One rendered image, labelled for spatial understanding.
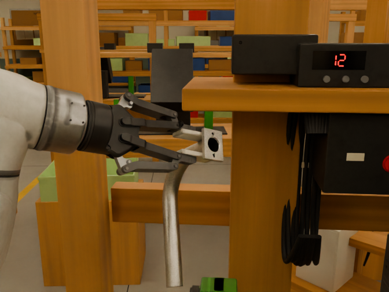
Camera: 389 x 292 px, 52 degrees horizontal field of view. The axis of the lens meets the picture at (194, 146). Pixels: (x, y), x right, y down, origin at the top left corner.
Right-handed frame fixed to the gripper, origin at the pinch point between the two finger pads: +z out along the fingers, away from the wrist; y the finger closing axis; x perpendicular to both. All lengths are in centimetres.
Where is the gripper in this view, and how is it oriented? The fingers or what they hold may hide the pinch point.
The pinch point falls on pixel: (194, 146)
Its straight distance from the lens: 68.8
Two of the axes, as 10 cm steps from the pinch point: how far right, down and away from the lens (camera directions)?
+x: -5.7, 2.6, 7.8
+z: 8.2, 1.5, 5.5
